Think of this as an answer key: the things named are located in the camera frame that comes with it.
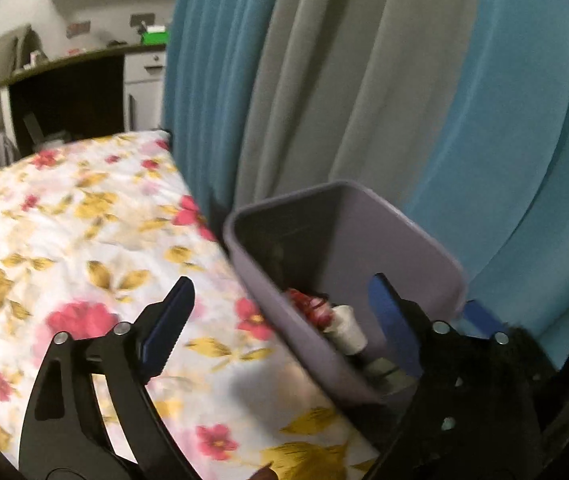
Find grid print paper cup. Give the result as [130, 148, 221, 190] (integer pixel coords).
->
[327, 304, 369, 356]

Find dark wooden desk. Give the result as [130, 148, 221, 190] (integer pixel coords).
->
[0, 42, 168, 156]

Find green box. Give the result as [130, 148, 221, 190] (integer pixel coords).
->
[139, 25, 171, 45]

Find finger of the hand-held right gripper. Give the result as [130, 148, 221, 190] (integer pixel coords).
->
[429, 359, 481, 472]
[462, 299, 560, 381]

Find red wrapper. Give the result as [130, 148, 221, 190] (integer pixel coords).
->
[284, 287, 335, 331]

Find white drawer cabinet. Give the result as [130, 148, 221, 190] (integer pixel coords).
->
[123, 50, 168, 133]

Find blue and grey curtain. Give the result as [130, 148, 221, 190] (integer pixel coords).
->
[162, 0, 569, 376]

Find floral tablecloth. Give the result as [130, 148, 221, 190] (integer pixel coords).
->
[0, 129, 380, 480]

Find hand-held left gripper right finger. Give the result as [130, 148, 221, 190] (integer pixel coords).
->
[367, 272, 540, 480]

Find grey plastic bin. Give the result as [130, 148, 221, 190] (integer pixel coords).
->
[223, 181, 468, 406]

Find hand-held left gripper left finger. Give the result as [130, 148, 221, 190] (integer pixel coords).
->
[17, 275, 202, 480]

